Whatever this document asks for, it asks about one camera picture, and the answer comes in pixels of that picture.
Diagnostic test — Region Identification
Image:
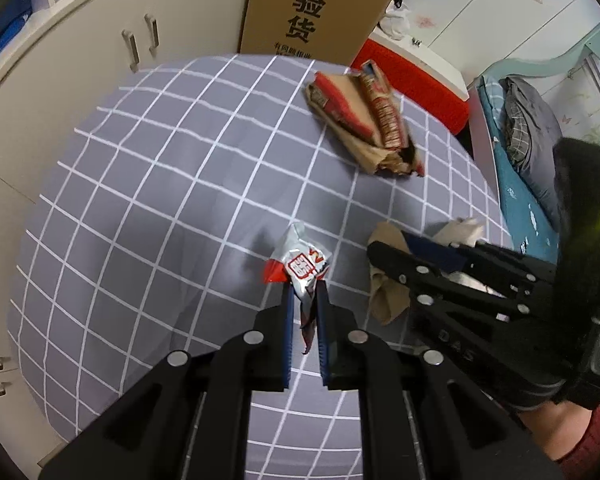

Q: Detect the white plastic bag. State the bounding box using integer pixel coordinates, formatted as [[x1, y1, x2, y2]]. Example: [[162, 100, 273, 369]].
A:
[[377, 0, 417, 41]]

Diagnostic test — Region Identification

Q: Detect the checked grey tablecloth table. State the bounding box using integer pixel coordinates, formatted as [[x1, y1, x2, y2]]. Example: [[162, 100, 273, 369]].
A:
[[7, 52, 513, 480]]

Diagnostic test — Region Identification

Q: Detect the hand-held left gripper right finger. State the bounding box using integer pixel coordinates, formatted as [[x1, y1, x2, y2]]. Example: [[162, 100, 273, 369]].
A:
[[314, 280, 563, 480]]

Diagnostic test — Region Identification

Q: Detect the brown paper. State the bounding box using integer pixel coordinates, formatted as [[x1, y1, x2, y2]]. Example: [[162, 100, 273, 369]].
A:
[[367, 221, 413, 326]]

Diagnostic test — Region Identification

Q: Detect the beige cabinet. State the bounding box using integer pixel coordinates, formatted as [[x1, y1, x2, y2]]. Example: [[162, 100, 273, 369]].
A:
[[0, 0, 261, 461]]

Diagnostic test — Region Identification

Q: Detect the bed with teal sheet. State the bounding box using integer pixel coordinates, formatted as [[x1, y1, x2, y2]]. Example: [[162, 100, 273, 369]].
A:
[[480, 77, 563, 261]]

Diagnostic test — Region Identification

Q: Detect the red storage box white lid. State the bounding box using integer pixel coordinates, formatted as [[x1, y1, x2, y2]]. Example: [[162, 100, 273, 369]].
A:
[[350, 27, 470, 136]]

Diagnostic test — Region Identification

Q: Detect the brown paper bag red print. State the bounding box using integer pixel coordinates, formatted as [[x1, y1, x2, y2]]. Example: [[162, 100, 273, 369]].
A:
[[305, 59, 426, 178]]

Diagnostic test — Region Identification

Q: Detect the red and white snack wrapper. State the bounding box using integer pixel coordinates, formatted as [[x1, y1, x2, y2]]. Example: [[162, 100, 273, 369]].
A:
[[264, 221, 329, 356]]

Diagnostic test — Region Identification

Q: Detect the cabinet door handle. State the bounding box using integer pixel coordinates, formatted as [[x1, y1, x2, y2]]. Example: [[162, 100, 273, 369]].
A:
[[121, 29, 141, 73], [144, 12, 161, 56]]

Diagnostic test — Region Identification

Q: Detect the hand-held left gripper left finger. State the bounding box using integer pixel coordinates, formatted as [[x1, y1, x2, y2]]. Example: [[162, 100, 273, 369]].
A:
[[39, 282, 296, 480]]

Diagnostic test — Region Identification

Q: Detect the blue cloth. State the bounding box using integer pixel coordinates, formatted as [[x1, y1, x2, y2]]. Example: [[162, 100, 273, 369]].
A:
[[0, 5, 31, 77]]

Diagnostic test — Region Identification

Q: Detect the grey bed frame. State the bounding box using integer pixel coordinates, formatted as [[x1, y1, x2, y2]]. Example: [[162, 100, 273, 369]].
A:
[[467, 22, 600, 241]]

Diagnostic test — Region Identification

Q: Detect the grey quilt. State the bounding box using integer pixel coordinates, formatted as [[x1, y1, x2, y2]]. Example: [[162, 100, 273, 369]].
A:
[[500, 75, 564, 226]]

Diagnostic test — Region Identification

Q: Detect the crumpled white paper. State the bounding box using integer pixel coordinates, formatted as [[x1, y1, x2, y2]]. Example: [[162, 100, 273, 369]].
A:
[[432, 216, 486, 248]]

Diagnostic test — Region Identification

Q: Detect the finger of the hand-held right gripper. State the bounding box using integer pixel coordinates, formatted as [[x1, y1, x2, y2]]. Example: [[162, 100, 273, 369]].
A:
[[405, 234, 558, 291], [366, 240, 546, 331]]

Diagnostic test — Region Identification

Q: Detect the large cardboard box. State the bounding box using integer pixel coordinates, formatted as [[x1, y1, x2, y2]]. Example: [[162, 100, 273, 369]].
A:
[[238, 0, 408, 67]]

